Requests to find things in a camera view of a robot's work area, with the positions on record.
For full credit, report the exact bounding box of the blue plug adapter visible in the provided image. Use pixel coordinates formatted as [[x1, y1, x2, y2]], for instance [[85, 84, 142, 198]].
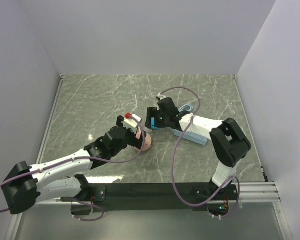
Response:
[[151, 117, 158, 132]]

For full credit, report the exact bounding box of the pink cube socket adapter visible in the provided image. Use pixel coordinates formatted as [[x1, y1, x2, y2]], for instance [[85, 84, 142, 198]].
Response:
[[135, 127, 144, 143]]

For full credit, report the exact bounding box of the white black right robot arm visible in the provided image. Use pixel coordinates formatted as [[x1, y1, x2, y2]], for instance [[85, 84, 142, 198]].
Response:
[[145, 97, 252, 202]]

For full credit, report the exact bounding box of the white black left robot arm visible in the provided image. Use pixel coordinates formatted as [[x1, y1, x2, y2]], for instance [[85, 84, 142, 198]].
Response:
[[1, 113, 147, 215]]

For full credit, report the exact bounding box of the pink round power strip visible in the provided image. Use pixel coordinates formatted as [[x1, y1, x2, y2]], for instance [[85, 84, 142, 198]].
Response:
[[142, 134, 152, 152]]

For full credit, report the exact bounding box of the light blue power strip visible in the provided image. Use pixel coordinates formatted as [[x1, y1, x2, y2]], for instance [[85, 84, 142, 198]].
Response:
[[172, 129, 208, 146]]

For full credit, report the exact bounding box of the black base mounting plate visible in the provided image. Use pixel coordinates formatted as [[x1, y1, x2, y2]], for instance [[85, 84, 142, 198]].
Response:
[[71, 182, 238, 216]]

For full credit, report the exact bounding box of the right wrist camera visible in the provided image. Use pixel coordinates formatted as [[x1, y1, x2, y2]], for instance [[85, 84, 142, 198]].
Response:
[[156, 93, 166, 101]]

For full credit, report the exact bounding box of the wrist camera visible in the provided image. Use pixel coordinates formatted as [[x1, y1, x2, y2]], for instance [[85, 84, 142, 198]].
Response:
[[156, 93, 166, 101], [123, 113, 143, 133]]

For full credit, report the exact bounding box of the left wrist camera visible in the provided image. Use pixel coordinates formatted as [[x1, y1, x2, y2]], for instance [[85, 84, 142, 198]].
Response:
[[123, 113, 143, 133]]

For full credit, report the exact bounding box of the light blue power cord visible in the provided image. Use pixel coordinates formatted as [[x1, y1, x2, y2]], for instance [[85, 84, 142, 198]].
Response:
[[178, 103, 195, 113]]

